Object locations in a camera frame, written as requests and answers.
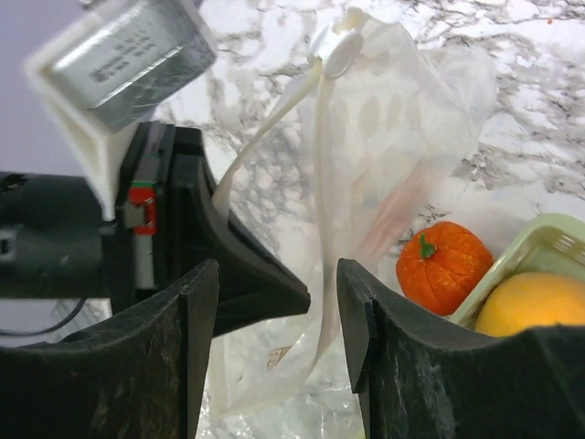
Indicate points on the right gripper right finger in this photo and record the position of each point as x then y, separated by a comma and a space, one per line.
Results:
418, 375

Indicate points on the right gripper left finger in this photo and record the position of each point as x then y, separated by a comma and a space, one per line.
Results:
138, 374

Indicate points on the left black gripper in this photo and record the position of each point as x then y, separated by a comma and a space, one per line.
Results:
55, 242

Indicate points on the orange toy pumpkin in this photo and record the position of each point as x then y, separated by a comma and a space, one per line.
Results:
439, 267

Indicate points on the clear zip top bag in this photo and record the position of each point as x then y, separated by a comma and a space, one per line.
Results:
383, 123

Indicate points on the pale green plastic basket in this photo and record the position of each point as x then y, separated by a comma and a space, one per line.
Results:
550, 243

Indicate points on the orange toy citrus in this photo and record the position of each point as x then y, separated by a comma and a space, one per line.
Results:
532, 299

